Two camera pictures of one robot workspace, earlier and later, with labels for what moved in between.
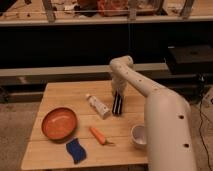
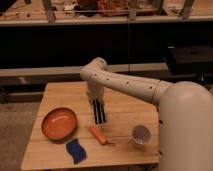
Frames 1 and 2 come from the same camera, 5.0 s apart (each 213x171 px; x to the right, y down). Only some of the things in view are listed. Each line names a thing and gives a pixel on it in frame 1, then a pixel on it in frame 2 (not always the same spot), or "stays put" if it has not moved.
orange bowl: [59, 124] stays put
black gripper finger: [119, 104] to [101, 112]
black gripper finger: [115, 103] to [96, 112]
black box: [191, 59] stays put
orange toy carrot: [100, 137] stays put
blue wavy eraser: [76, 150] stays put
